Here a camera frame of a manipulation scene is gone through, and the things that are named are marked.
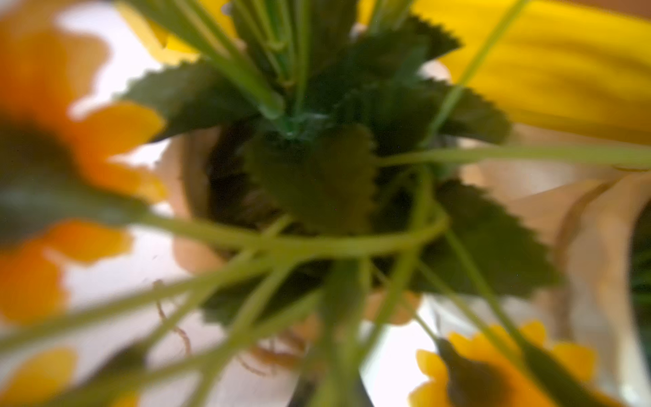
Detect shelf sunflower pot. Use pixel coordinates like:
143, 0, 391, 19
505, 171, 650, 406
1, 1, 650, 406

